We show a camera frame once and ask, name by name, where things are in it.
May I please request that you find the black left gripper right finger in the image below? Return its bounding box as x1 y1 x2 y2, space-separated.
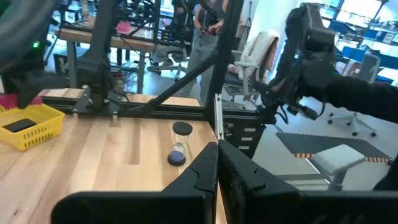
218 139 398 224

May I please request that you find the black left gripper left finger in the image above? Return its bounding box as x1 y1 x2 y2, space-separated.
51 141 218 224

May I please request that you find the black rectangular device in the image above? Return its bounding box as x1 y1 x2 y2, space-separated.
2 118 37 134

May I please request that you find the person's forearm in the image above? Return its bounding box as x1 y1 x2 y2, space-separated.
322 74 398 124

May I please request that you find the white office chair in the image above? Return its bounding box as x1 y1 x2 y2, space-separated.
223 29 280 105

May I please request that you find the grey office chair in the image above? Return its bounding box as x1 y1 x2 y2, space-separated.
328 52 382 138

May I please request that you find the small pink red object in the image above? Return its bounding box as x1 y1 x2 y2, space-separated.
0 93 43 110

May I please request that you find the yellow plastic basket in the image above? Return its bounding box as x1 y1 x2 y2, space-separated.
0 103 66 152

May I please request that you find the hourglass with blue sand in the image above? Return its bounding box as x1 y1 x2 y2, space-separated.
167 121 193 167

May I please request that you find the grey stool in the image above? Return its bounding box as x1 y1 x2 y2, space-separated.
308 143 366 191

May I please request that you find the black floor mat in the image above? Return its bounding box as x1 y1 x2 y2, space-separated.
275 132 393 165

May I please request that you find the black drawer unit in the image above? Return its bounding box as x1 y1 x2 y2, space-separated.
223 120 267 159

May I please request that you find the wooden work table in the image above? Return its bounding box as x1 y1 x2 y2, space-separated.
55 26 156 94

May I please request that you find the pink flat item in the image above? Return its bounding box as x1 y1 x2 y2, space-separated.
115 21 132 35

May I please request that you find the beige jacket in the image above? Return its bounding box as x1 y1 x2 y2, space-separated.
238 29 280 82

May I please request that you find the person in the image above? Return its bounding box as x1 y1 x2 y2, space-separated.
182 0 233 105

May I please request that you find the black aluminium table frame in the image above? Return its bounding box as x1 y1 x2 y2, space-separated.
39 0 268 141

